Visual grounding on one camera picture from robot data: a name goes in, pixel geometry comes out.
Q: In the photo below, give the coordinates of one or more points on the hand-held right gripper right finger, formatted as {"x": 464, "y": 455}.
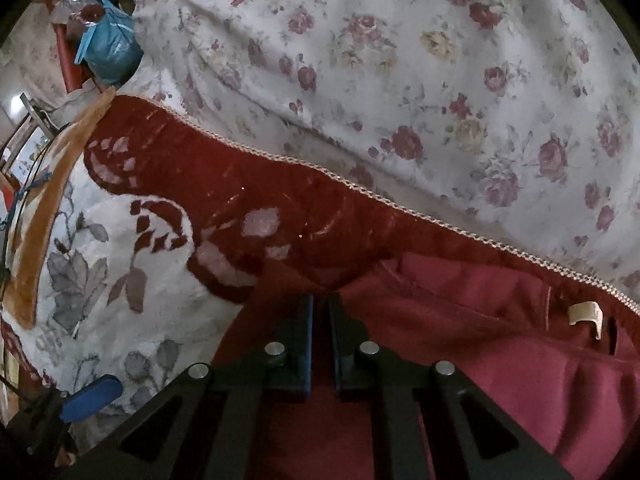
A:
{"x": 341, "y": 360}

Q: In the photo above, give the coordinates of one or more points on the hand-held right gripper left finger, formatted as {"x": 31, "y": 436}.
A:
{"x": 302, "y": 350}

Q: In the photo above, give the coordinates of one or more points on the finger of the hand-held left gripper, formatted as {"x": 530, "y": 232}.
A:
{"x": 92, "y": 397}

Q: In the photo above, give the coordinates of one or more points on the dark red garment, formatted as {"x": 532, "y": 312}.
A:
{"x": 500, "y": 360}

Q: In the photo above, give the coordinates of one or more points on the red and white fleece blanket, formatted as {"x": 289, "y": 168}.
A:
{"x": 150, "y": 260}

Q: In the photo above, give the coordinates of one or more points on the orange brown blanket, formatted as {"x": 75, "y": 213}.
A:
{"x": 50, "y": 210}

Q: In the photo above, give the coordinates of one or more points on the floral rose print quilt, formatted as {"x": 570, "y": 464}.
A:
{"x": 400, "y": 60}

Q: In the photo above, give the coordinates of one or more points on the blue plastic bag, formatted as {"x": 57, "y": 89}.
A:
{"x": 110, "y": 45}

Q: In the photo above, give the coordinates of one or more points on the clear plastic container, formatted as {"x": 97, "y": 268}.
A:
{"x": 75, "y": 7}

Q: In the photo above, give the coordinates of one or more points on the metal frame rack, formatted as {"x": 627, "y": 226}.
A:
{"x": 30, "y": 125}

